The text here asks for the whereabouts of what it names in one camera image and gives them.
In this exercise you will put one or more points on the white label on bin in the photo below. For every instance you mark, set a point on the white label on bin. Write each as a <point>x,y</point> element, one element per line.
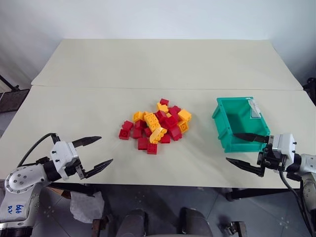
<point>254,109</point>

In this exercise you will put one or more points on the brown cardboard piece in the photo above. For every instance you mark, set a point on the brown cardboard piece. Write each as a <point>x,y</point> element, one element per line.
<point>60,191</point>

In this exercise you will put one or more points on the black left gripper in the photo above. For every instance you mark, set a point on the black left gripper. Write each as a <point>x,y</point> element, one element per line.
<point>75,168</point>

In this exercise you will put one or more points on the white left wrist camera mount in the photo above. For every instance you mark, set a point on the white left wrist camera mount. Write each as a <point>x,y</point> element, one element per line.
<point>63,154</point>

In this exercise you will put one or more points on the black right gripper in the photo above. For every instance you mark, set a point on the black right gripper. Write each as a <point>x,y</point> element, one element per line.
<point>271,160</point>

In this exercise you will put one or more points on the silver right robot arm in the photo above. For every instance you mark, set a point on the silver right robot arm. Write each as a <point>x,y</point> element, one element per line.
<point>307,170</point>

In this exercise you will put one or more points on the dark rounded shape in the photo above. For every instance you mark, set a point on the dark rounded shape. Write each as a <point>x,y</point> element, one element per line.
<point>132,223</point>
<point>196,223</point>

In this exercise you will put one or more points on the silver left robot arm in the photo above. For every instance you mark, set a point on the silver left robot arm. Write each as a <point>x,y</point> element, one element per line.
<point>22,182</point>

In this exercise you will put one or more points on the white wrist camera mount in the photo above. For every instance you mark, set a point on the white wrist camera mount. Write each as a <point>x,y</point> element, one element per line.
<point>284,145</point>
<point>63,154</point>

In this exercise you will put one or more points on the red toy block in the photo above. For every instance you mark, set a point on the red toy block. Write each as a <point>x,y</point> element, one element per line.
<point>140,124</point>
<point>147,132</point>
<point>137,133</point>
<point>124,134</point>
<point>152,148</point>
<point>142,144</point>
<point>161,116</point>
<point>128,125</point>
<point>174,110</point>
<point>164,102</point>
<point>166,139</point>
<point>170,122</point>
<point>174,133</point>

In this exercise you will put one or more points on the green plastic bin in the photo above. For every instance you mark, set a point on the green plastic bin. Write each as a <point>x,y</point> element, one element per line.
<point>237,123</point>

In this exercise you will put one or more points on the black metal stand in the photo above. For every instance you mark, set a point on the black metal stand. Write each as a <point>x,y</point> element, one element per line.
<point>11,95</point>

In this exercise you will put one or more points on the dark equipment at table edge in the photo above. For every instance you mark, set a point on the dark equipment at table edge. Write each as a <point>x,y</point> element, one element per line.
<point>310,86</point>

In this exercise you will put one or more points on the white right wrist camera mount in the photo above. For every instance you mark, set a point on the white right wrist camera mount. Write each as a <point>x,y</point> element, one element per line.
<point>284,145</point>

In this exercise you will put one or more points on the black table frame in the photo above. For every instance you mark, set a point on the black table frame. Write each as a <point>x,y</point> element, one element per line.
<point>259,192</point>

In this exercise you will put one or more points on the white plastic bag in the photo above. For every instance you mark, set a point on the white plastic bag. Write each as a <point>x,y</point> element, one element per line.
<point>86,206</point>

